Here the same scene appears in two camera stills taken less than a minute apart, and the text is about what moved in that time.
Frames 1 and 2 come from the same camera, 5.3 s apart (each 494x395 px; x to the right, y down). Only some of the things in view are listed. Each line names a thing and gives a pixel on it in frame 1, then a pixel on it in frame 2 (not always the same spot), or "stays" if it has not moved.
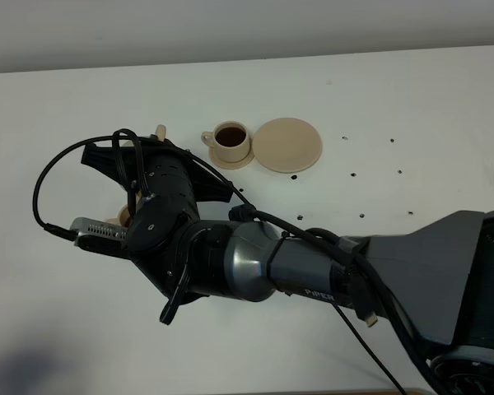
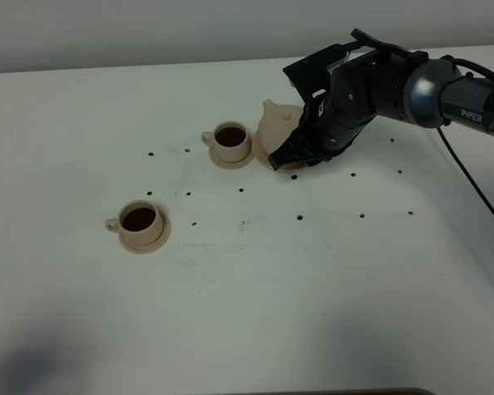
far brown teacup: (230, 140) stays
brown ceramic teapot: (160, 134) to (277, 123)
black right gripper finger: (206, 185) to (314, 162)
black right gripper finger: (104, 160) to (295, 150)
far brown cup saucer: (232, 164) stays
